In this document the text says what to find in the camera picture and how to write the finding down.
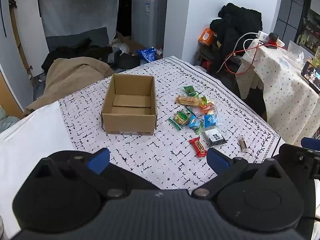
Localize red black small device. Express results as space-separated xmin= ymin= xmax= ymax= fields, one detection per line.
xmin=267 ymin=32 xmax=279 ymax=49

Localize red snack packet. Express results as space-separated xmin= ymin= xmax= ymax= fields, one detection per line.
xmin=189 ymin=137 xmax=207 ymax=158

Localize orange biscuit packet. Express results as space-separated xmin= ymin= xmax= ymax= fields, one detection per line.
xmin=176 ymin=95 xmax=200 ymax=107

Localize flattened cardboard sheet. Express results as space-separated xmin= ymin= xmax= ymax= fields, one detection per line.
xmin=115 ymin=31 xmax=164 ymax=55

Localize green round pastry packet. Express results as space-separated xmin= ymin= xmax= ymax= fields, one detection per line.
xmin=168 ymin=110 xmax=191 ymax=130

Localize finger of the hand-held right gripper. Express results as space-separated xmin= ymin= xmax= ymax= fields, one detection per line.
xmin=278 ymin=143 xmax=320 ymax=180
xmin=301 ymin=137 xmax=320 ymax=148

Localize white power strip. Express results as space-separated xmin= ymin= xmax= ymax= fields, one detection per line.
xmin=257 ymin=31 xmax=285 ymax=48

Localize plain white bed sheet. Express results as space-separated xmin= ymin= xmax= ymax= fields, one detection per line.
xmin=0 ymin=101 xmax=75 ymax=240

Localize green orange snack packet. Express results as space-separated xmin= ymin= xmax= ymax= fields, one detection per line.
xmin=199 ymin=96 xmax=215 ymax=112

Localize clear plastic container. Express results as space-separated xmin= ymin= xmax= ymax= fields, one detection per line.
xmin=287 ymin=40 xmax=315 ymax=60

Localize cardboard box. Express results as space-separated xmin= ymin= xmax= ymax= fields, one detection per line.
xmin=101 ymin=73 xmax=157 ymax=136

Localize red cable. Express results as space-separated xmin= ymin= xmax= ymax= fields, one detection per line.
xmin=217 ymin=41 xmax=278 ymax=75

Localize smartphone with lit screen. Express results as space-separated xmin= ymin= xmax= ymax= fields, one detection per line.
xmin=301 ymin=60 xmax=320 ymax=93

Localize dark lattice sliding door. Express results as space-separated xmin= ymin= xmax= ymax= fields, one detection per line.
xmin=274 ymin=0 xmax=313 ymax=43

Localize tan blanket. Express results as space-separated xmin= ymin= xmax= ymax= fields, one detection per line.
xmin=23 ymin=57 xmax=115 ymax=117

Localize pale green pillow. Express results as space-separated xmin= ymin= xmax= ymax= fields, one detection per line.
xmin=0 ymin=105 xmax=20 ymax=134

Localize dotted cream tablecloth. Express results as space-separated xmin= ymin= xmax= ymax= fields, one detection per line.
xmin=236 ymin=40 xmax=320 ymax=145

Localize blue white snack packet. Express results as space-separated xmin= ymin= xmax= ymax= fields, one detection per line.
xmin=203 ymin=114 xmax=222 ymax=129

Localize black clothes pile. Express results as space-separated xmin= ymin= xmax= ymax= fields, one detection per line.
xmin=41 ymin=38 xmax=140 ymax=72

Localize black white snack packet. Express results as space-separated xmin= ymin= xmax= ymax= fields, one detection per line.
xmin=202 ymin=127 xmax=227 ymax=148

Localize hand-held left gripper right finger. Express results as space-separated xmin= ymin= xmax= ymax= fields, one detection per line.
xmin=191 ymin=147 xmax=285 ymax=200

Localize white washing machine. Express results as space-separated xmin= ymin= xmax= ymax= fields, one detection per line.
xmin=131 ymin=0 xmax=167 ymax=49

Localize white plastic bag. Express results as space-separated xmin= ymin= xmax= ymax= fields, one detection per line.
xmin=111 ymin=39 xmax=129 ymax=53

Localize blue foil bag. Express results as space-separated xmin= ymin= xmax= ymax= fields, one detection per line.
xmin=136 ymin=47 xmax=158 ymax=62

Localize orange tissue box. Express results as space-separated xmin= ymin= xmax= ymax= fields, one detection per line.
xmin=198 ymin=28 xmax=215 ymax=46

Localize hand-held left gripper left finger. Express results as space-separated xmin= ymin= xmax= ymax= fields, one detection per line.
xmin=32 ymin=148 xmax=129 ymax=200

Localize hanging pale grey sheet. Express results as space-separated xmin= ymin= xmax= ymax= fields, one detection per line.
xmin=37 ymin=0 xmax=119 ymax=45

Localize black fleece jacket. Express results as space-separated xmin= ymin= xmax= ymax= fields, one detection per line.
xmin=209 ymin=2 xmax=263 ymax=73

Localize blue green snack packet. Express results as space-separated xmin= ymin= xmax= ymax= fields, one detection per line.
xmin=188 ymin=115 xmax=204 ymax=134

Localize dark green snack packet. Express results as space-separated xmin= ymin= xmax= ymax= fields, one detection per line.
xmin=182 ymin=85 xmax=198 ymax=97

